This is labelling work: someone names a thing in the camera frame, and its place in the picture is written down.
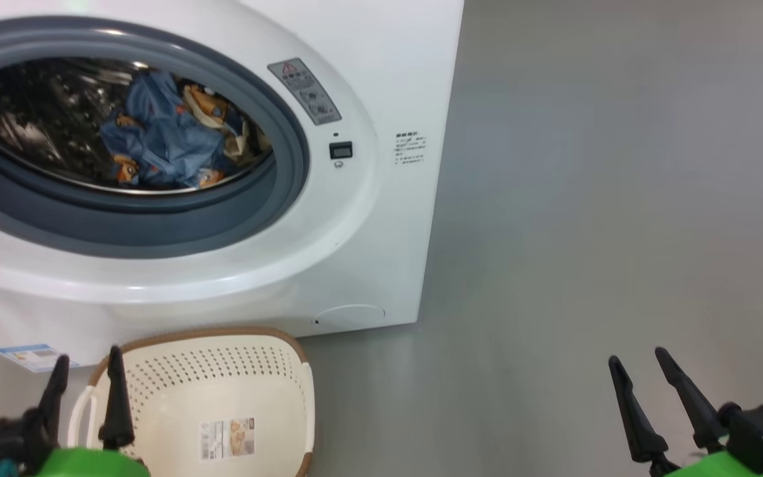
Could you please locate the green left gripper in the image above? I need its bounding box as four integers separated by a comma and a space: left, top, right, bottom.
0, 346, 150, 477

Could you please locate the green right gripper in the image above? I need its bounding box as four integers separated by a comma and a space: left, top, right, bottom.
608, 346, 763, 477

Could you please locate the blue bear print garment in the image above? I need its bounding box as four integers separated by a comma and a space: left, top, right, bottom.
99, 70, 250, 189

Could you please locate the light blue cream garment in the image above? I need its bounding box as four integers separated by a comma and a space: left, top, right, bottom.
179, 83, 271, 180

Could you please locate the steel washing machine drum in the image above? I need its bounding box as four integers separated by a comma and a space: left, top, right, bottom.
0, 58, 275, 194

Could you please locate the white front-load washing machine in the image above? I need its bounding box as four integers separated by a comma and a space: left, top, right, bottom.
0, 0, 465, 368

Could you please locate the blue white energy label sticker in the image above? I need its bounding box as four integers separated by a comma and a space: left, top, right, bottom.
0, 343, 81, 373

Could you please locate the cream plastic laundry basket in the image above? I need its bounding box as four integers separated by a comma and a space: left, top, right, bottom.
67, 327, 316, 477

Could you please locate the paper product label sticker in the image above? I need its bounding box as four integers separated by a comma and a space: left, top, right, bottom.
199, 417, 256, 462

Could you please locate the white round filter cover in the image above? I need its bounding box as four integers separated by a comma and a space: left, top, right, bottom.
314, 303, 387, 327

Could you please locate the grey warning sticker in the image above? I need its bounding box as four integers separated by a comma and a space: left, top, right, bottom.
268, 58, 342, 127

